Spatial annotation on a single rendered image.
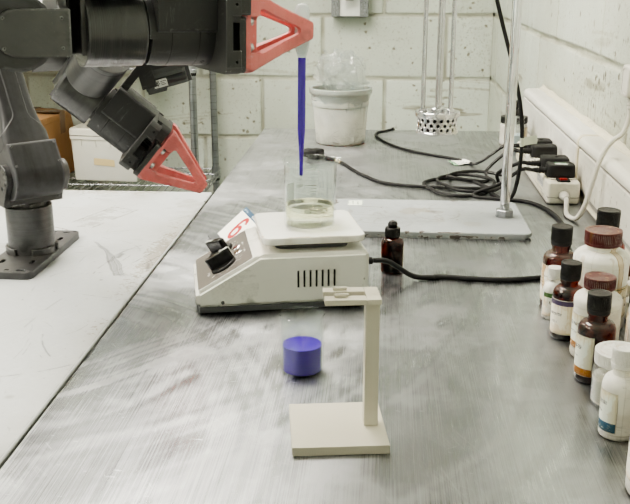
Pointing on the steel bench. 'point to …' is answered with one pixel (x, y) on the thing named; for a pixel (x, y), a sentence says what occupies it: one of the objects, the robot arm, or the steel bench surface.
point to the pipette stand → (319, 427)
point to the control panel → (228, 267)
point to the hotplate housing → (285, 276)
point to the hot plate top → (275, 230)
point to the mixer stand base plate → (436, 218)
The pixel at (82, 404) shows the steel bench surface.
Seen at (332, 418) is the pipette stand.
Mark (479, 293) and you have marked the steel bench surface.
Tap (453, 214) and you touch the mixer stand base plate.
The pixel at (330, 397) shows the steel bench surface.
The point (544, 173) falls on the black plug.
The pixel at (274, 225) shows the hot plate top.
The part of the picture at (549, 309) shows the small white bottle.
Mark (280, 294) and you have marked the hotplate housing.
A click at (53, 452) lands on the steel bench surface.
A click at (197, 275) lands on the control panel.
